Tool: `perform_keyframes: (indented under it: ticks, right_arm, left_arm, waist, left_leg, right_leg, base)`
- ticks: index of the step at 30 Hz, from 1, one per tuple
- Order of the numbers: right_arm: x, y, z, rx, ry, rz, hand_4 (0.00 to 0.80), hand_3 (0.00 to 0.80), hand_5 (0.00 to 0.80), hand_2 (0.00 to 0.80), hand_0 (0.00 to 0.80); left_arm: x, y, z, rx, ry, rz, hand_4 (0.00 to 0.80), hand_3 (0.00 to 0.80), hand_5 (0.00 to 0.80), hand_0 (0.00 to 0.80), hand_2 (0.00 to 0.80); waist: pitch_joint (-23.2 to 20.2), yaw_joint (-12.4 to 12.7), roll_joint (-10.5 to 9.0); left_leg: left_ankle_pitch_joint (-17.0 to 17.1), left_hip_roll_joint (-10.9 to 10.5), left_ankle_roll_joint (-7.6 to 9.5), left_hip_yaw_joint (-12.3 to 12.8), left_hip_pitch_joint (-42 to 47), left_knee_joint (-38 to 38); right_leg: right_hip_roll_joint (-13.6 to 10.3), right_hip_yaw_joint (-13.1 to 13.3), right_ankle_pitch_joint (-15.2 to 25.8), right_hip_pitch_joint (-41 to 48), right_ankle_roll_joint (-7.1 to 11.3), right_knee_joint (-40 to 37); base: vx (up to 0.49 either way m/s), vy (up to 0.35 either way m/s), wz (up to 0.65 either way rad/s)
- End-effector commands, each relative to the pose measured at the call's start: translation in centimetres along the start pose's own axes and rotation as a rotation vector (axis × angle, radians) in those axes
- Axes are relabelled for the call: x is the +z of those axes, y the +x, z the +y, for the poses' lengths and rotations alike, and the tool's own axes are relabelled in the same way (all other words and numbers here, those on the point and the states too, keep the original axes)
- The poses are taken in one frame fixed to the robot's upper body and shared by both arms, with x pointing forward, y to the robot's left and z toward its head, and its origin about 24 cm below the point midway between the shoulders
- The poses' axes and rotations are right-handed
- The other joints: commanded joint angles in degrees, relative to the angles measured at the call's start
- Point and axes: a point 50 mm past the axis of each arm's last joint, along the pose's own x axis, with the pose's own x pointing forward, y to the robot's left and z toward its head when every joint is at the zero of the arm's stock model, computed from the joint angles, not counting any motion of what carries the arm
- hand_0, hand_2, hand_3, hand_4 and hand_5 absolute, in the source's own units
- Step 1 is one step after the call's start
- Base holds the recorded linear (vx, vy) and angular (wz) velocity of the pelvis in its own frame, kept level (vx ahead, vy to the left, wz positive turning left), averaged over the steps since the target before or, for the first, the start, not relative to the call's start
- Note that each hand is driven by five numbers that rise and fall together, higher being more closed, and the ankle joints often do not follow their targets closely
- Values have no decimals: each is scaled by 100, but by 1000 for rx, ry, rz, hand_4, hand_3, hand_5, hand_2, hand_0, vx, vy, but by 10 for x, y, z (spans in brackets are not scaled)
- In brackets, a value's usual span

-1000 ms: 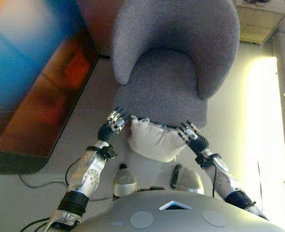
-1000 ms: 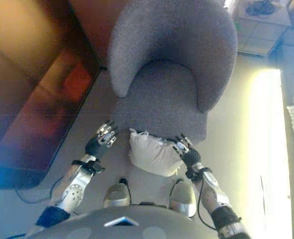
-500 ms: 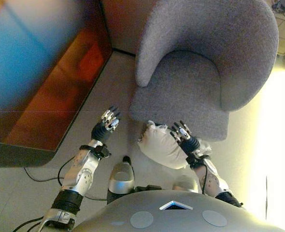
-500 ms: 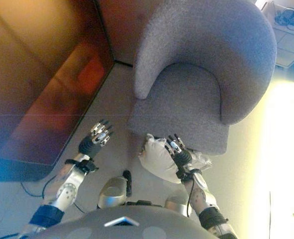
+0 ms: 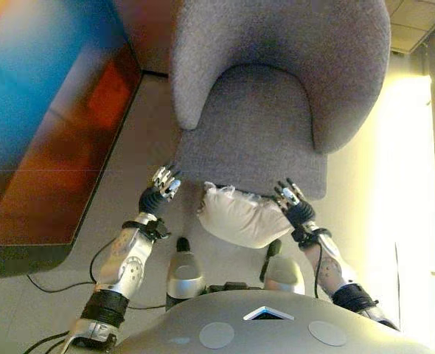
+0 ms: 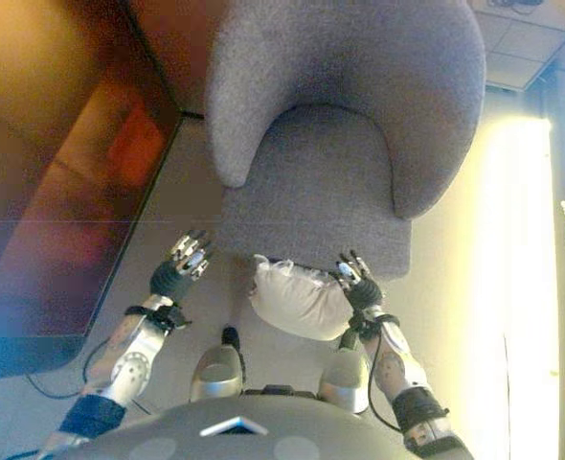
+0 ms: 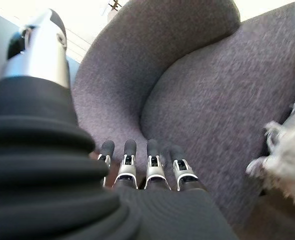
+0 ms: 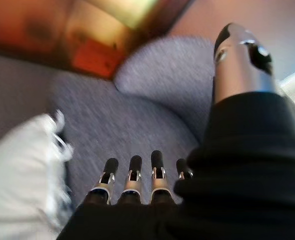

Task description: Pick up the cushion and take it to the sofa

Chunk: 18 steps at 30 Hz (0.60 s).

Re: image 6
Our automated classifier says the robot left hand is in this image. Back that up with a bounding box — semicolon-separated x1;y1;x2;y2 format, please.
148;228;216;301

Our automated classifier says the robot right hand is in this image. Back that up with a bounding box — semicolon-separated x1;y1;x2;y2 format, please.
334;248;384;312

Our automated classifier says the white fringed cushion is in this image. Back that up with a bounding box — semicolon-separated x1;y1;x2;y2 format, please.
247;254;355;342

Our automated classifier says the silver robot right leg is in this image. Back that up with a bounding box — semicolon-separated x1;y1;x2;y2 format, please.
318;347;373;416

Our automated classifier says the silver robot leg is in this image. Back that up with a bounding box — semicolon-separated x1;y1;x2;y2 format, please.
189;325;245;403
318;347;373;416

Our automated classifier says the silver robot left leg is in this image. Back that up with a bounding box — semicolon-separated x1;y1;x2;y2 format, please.
189;325;245;403

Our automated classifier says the grey fabric armchair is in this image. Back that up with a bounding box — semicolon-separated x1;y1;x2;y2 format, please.
204;0;487;282

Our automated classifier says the grey robot torso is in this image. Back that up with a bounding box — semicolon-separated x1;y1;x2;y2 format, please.
66;395;475;460

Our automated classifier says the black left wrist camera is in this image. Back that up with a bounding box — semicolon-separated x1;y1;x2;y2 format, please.
160;306;192;332

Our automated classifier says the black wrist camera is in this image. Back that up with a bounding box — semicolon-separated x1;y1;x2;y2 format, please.
342;310;368;349
160;306;192;332

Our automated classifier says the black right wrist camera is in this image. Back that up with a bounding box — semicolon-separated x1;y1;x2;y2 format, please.
342;310;368;349

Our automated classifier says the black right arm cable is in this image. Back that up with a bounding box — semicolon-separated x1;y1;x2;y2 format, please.
366;325;403;432

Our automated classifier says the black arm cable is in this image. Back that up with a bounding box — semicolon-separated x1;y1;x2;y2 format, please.
366;325;403;432
83;334;116;389

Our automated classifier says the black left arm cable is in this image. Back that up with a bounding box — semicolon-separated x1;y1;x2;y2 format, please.
83;334;116;389

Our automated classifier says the black floor cable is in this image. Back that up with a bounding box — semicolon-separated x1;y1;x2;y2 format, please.
26;334;154;416

